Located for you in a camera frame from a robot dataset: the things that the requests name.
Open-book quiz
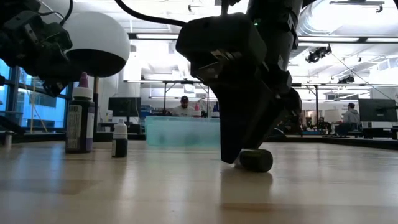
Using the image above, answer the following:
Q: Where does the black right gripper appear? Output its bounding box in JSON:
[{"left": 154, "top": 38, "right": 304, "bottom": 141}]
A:
[{"left": 214, "top": 34, "right": 303, "bottom": 164}]

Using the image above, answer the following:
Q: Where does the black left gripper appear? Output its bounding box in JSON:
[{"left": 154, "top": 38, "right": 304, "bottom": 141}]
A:
[{"left": 15, "top": 51, "right": 91, "bottom": 97}]

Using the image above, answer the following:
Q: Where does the small green colouring bottle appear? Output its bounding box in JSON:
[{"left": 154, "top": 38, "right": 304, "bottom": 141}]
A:
[{"left": 238, "top": 148, "right": 274, "bottom": 174}]

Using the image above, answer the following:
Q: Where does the large purple-capped colouring bottle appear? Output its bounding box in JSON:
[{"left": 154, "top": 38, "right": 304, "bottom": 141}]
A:
[{"left": 65, "top": 72, "right": 96, "bottom": 154}]

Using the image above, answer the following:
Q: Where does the small dark colouring bottle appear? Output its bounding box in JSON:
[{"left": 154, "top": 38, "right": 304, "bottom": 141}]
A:
[{"left": 111, "top": 119, "right": 129, "bottom": 159}]

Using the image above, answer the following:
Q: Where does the white globe lamp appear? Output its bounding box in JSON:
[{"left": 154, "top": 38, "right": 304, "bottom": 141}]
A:
[{"left": 63, "top": 11, "right": 131, "bottom": 142}]

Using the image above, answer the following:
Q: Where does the large window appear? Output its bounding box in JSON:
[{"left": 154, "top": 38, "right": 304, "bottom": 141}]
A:
[{"left": 0, "top": 57, "right": 68, "bottom": 130}]

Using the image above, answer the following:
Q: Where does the person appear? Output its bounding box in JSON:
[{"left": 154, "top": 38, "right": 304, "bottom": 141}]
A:
[
  {"left": 169, "top": 95, "right": 197, "bottom": 118},
  {"left": 341, "top": 102, "right": 361, "bottom": 124}
]

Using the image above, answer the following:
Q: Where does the black monitor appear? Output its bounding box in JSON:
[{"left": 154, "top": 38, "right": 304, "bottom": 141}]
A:
[
  {"left": 358, "top": 98, "right": 398, "bottom": 123},
  {"left": 108, "top": 96, "right": 142, "bottom": 118}
]

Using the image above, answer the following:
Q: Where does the small white cylinder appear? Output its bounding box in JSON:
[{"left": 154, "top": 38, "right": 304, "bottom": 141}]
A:
[{"left": 4, "top": 130, "right": 14, "bottom": 149}]

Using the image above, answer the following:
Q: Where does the black ceiling spotlight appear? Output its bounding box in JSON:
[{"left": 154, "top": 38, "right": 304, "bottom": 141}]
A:
[{"left": 305, "top": 45, "right": 332, "bottom": 65}]

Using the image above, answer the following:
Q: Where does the black left wrist camera cable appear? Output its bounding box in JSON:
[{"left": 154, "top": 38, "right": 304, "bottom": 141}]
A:
[{"left": 39, "top": 0, "right": 73, "bottom": 26}]

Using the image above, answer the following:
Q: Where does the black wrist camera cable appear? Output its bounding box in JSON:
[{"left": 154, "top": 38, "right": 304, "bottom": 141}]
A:
[
  {"left": 39, "top": 0, "right": 73, "bottom": 26},
  {"left": 114, "top": 0, "right": 187, "bottom": 27}
]

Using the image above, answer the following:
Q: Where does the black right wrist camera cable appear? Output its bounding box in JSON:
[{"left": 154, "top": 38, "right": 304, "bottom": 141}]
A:
[{"left": 114, "top": 0, "right": 187, "bottom": 27}]

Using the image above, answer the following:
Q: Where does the silver ventilation duct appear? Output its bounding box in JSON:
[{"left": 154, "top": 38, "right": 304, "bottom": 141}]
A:
[{"left": 298, "top": 0, "right": 346, "bottom": 35}]

